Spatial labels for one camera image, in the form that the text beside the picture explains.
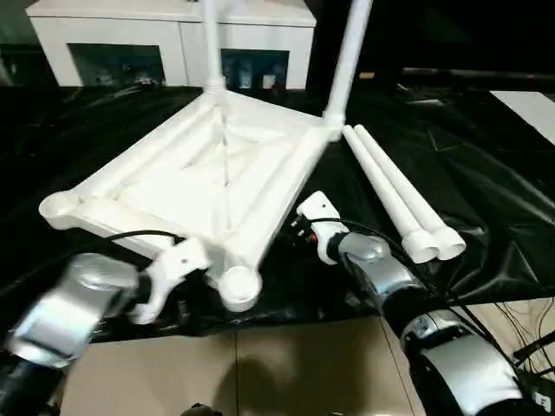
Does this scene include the long black rod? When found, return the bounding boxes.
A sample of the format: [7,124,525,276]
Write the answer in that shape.
[401,68,555,83]

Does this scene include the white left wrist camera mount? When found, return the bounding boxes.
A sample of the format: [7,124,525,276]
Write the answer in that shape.
[129,237,213,326]

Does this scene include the black work mat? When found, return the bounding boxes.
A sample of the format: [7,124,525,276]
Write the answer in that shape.
[0,84,555,343]

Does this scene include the flat white board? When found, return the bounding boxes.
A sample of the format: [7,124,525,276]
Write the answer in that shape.
[489,90,555,146]

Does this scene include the black tangled wires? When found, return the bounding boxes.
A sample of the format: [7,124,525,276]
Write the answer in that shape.
[498,298,555,416]

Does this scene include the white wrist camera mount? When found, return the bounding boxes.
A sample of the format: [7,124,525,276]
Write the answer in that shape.
[129,237,213,326]
[297,191,350,265]

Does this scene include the white plastic table leg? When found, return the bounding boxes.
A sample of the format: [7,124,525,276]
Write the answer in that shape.
[353,123,467,262]
[342,125,439,264]
[323,0,374,131]
[201,0,227,94]

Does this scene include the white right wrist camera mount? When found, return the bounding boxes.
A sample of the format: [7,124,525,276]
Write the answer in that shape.
[297,191,350,265]

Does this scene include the white glass door cabinet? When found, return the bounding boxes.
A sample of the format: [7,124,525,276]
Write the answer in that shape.
[26,0,317,90]

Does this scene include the black left wrist camera cable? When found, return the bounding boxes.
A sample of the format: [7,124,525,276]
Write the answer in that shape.
[99,229,183,244]

